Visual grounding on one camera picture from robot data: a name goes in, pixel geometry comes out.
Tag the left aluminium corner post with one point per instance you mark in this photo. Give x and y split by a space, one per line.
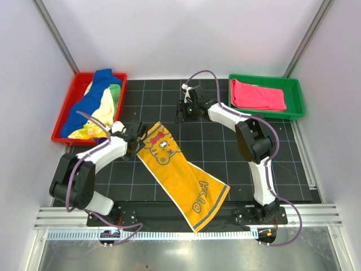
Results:
49 23

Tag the green plastic bin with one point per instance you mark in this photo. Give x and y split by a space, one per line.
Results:
290 87

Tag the slotted cable duct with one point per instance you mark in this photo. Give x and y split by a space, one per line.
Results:
113 235

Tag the aluminium corner post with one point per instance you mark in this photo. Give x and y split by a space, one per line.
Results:
316 21
49 23

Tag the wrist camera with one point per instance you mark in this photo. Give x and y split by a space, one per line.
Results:
188 92
117 127

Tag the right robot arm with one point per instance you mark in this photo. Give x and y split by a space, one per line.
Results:
256 143

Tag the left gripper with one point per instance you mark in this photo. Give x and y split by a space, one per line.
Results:
141 145

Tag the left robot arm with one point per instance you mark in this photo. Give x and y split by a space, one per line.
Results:
74 179

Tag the cream towel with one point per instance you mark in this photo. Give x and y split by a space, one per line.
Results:
105 114

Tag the green towel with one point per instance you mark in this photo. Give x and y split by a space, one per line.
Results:
115 90

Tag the yellow and blue towel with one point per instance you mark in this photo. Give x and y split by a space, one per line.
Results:
197 194

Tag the purple towel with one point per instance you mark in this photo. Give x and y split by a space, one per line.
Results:
101 140

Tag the black grid mat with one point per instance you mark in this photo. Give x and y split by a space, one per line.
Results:
209 146

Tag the red plastic bin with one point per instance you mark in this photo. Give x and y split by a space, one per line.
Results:
88 142

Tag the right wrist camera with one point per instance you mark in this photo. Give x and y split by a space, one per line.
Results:
188 92

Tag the pink towel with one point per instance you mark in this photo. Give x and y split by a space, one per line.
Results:
254 97

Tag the right aluminium corner post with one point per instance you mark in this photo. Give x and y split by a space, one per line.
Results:
316 21

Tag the aluminium frame rail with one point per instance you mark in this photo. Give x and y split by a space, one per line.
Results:
59 218

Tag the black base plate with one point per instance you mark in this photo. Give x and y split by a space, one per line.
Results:
166 217

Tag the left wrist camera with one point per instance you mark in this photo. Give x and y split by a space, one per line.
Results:
117 127

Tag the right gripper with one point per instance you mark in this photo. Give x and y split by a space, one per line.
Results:
180 112

